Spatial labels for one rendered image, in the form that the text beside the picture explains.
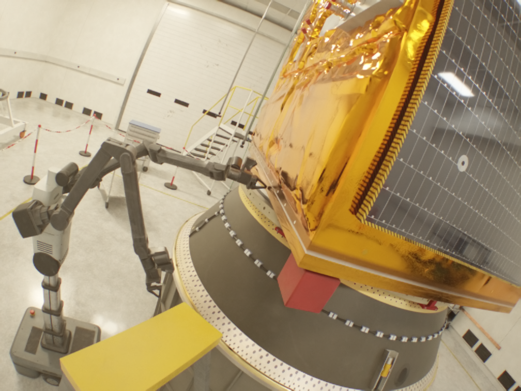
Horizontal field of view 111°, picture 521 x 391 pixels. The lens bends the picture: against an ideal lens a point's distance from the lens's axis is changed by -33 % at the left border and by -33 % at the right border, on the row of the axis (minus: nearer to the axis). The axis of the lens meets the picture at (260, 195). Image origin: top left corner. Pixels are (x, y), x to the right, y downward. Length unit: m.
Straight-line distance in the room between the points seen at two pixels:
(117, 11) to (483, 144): 10.18
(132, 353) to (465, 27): 1.18
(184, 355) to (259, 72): 8.73
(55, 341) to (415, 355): 2.16
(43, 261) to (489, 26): 2.03
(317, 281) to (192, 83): 8.47
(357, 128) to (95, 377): 0.82
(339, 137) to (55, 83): 10.65
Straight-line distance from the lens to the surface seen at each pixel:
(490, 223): 1.11
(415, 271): 0.99
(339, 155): 0.70
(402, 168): 0.71
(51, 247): 1.43
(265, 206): 1.26
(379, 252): 0.83
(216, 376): 1.44
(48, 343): 2.13
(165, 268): 1.19
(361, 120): 0.71
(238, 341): 1.22
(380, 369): 1.32
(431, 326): 1.56
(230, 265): 1.30
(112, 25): 10.21
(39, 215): 1.17
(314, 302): 0.87
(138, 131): 6.09
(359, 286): 1.18
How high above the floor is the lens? 2.06
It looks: 15 degrees down
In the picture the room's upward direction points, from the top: 24 degrees clockwise
